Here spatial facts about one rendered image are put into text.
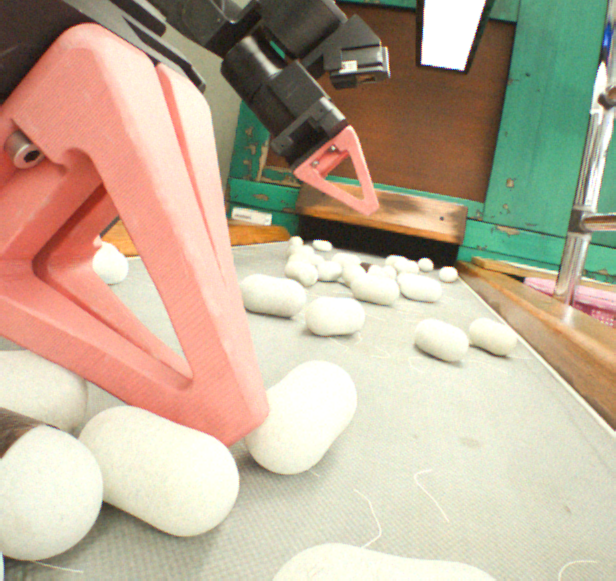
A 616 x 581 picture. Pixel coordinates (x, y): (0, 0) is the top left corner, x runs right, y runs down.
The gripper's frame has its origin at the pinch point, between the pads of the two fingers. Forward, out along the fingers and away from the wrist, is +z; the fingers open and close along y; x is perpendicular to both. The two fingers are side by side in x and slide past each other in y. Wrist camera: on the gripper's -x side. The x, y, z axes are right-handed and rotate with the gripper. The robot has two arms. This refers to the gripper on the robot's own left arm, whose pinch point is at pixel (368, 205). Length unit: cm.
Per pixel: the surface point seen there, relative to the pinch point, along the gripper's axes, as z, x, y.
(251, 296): 1.8, 7.1, -20.7
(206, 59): -98, 16, 127
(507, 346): 12.7, -1.8, -18.0
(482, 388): 11.6, 0.2, -24.3
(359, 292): 5.6, 4.3, -9.2
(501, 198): 10.1, -17.9, 43.4
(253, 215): -14.0, 16.9, 31.3
